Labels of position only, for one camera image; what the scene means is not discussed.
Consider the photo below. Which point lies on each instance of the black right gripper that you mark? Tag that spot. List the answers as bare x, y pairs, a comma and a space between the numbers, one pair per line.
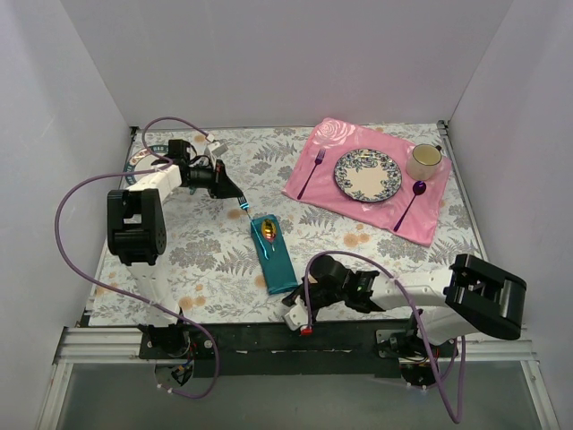
311, 292

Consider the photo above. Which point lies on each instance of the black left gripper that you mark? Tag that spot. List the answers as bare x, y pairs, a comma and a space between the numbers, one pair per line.
219, 180

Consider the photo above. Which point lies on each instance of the iridescent blue fork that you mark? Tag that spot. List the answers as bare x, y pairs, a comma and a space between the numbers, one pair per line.
244, 205

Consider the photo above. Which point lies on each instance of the teal cloth napkin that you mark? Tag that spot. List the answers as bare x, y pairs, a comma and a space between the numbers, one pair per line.
278, 271

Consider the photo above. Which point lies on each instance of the iridescent gold spoon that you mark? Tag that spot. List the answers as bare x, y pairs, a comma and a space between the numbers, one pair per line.
269, 232

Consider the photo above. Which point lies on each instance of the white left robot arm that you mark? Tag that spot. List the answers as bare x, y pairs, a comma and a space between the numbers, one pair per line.
137, 233

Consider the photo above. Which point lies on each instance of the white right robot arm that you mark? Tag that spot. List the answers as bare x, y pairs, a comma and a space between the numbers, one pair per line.
470, 296

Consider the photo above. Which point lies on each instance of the green rimmed white plate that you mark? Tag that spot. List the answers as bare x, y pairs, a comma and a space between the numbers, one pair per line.
140, 160

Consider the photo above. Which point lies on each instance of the purple metallic fork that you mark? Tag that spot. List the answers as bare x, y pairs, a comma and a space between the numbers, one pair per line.
317, 161

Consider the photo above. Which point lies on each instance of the pink floral placemat cloth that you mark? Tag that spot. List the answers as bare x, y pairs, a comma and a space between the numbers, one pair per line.
339, 137

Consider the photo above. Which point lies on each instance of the blue floral white plate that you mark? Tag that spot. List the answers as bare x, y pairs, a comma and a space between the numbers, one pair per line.
367, 175

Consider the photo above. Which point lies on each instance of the purple metallic spoon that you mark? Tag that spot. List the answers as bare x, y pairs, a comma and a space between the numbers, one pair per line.
419, 188

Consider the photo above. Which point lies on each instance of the cream ceramic mug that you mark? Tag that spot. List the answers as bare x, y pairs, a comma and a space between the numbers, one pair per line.
426, 161

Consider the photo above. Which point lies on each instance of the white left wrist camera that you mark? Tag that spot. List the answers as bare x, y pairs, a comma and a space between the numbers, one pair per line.
215, 149

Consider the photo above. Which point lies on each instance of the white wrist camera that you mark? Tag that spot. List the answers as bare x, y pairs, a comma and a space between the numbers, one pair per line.
296, 319
215, 149

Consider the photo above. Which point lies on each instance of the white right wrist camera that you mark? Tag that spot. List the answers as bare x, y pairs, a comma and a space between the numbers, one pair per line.
296, 319

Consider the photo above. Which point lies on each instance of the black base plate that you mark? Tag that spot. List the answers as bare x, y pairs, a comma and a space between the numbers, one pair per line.
270, 348

